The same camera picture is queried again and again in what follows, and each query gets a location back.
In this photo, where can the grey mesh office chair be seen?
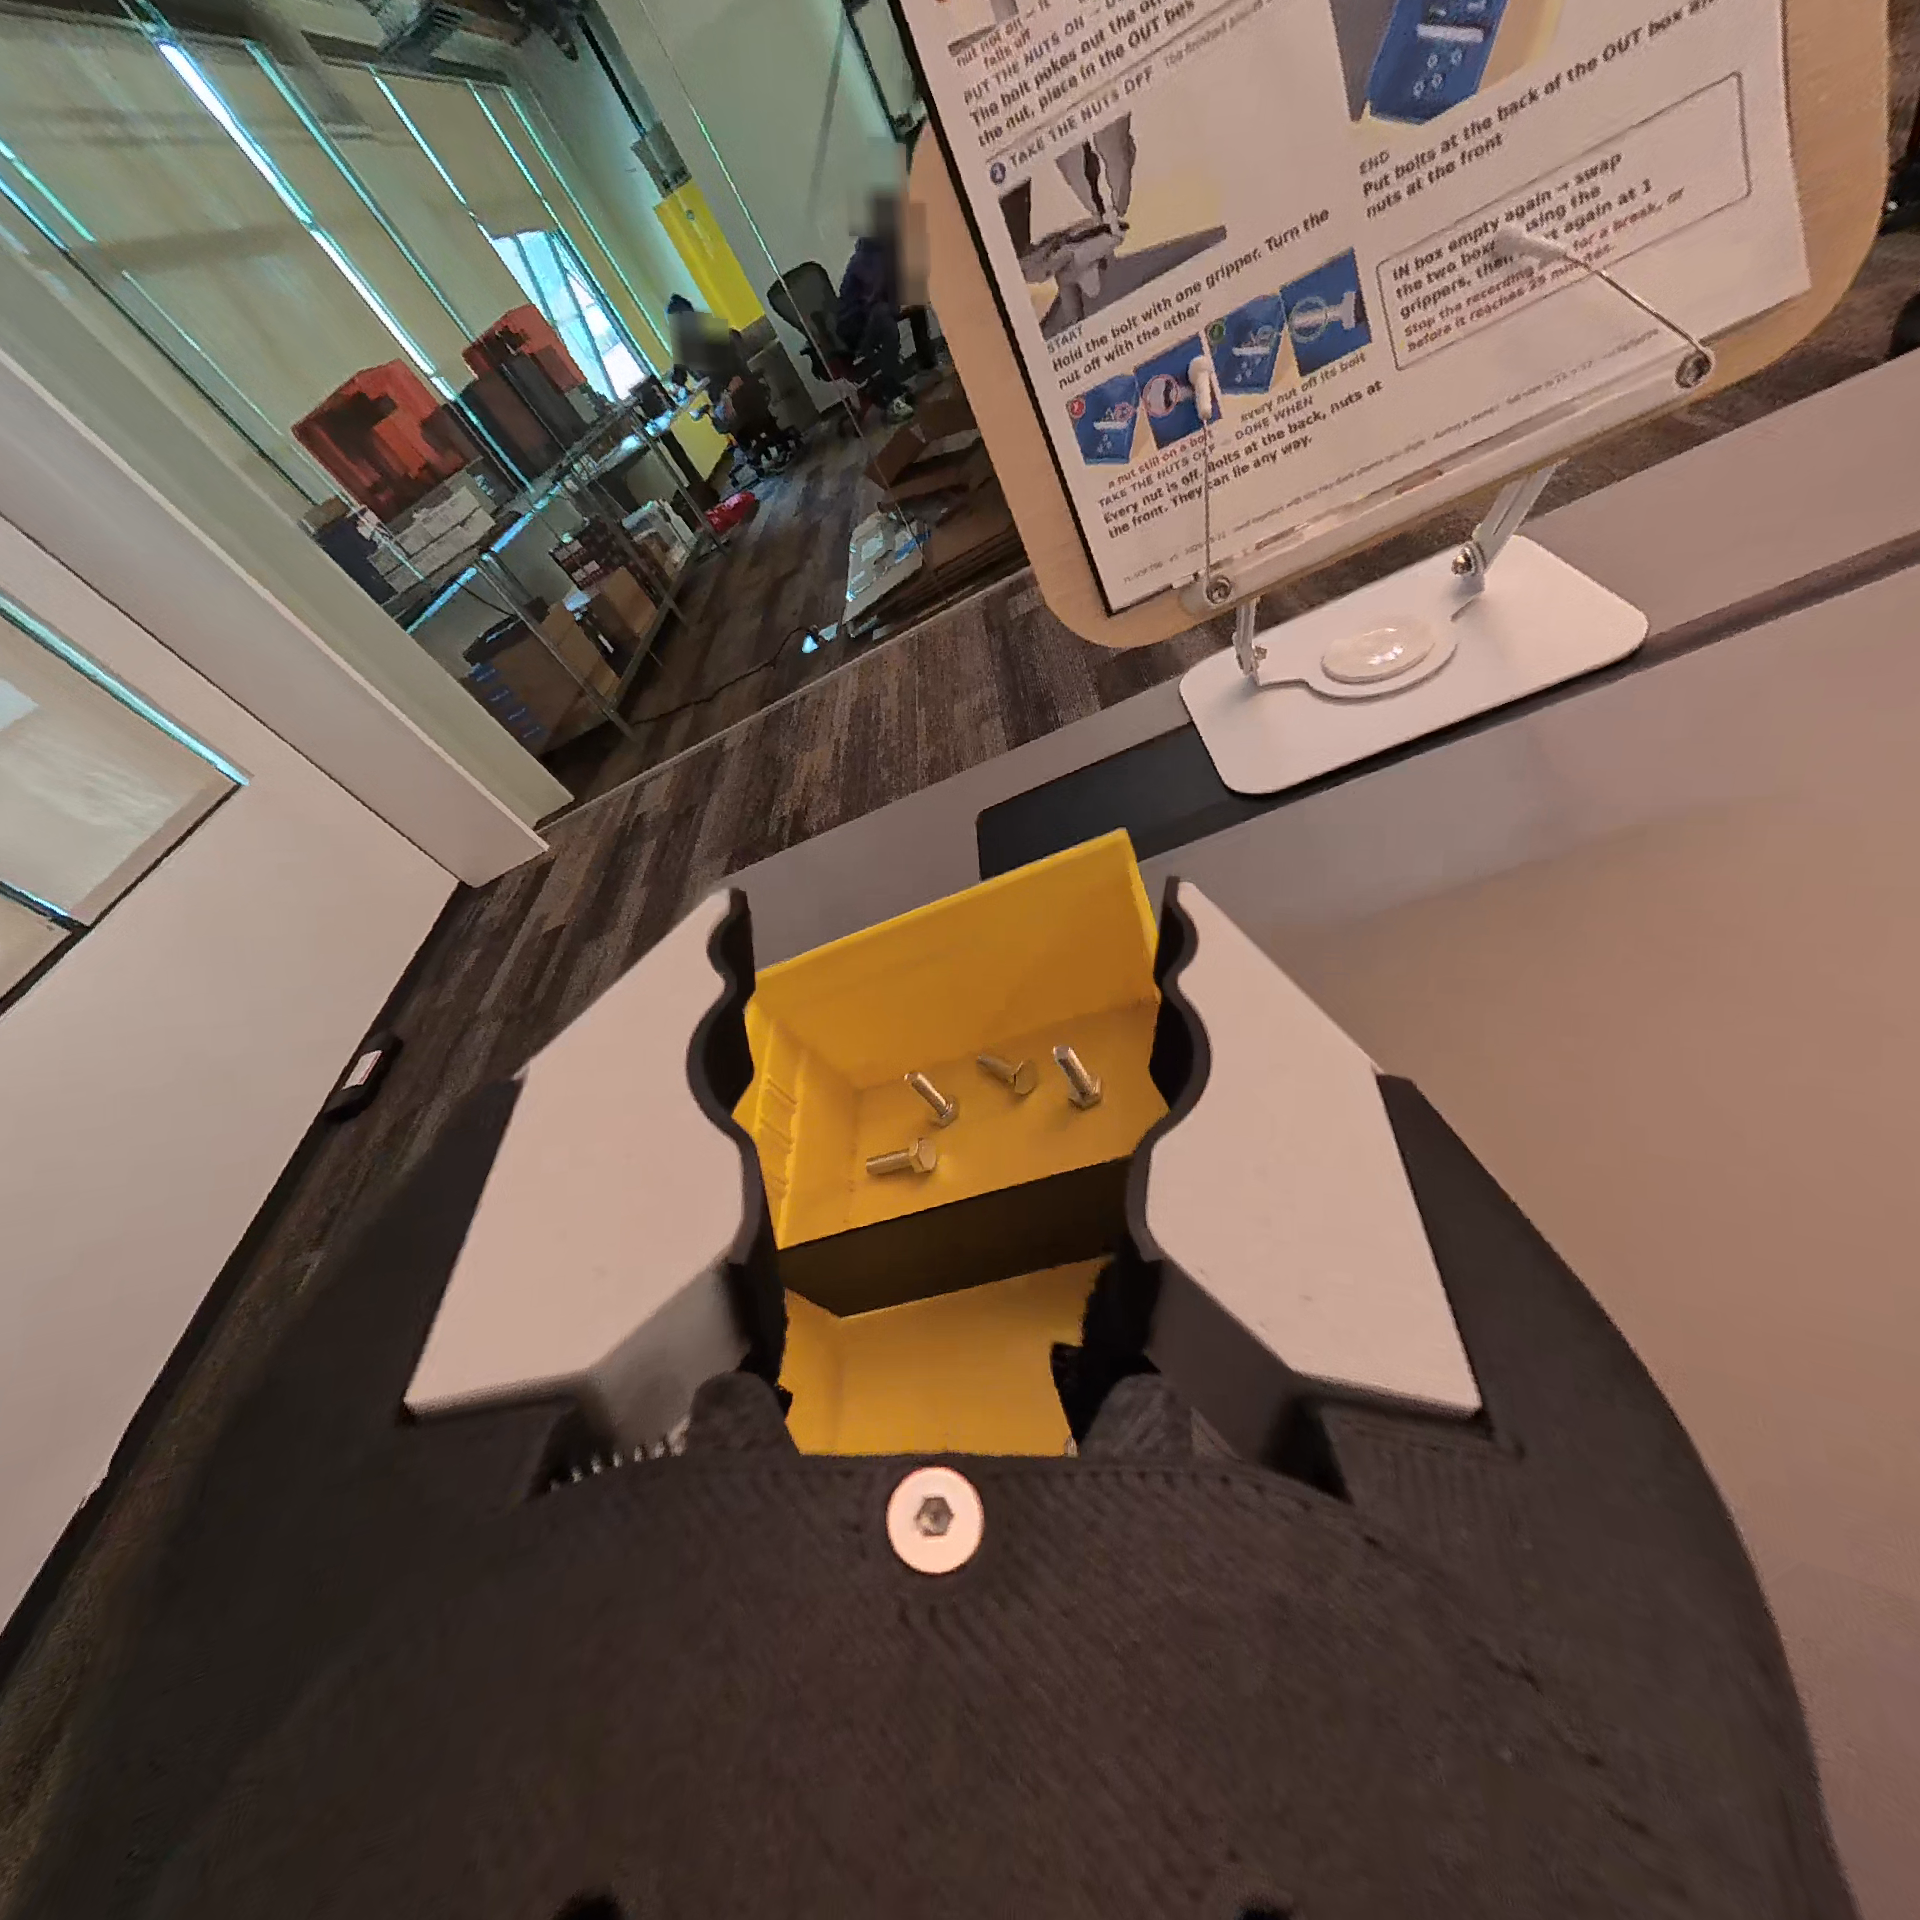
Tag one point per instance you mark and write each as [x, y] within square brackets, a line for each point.
[802, 324]

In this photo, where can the black floor box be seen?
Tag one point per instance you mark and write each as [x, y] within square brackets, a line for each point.
[365, 1072]

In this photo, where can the yellow panel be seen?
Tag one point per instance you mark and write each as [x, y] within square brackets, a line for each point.
[704, 301]

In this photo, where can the black bin divider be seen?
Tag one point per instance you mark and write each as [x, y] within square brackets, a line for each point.
[960, 1230]

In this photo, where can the loose steel hex bolt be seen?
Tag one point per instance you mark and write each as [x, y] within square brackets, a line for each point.
[906, 1158]
[1008, 1072]
[1077, 1078]
[934, 1099]

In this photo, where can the instruction sheet board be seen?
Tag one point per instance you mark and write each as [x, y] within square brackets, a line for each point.
[1350, 301]

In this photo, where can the yellow plastic bin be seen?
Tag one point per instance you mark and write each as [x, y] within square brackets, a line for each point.
[960, 974]

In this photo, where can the flattened cardboard boxes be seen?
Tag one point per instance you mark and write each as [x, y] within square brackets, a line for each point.
[931, 511]

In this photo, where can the white board stand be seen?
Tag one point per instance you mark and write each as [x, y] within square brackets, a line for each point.
[1425, 662]

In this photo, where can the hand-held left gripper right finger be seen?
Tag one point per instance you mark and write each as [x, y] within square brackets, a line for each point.
[1290, 1200]

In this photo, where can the orange machine enclosure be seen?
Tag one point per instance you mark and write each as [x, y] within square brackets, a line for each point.
[517, 359]
[375, 429]

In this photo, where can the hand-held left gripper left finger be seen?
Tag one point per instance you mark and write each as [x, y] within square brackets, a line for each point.
[600, 1200]

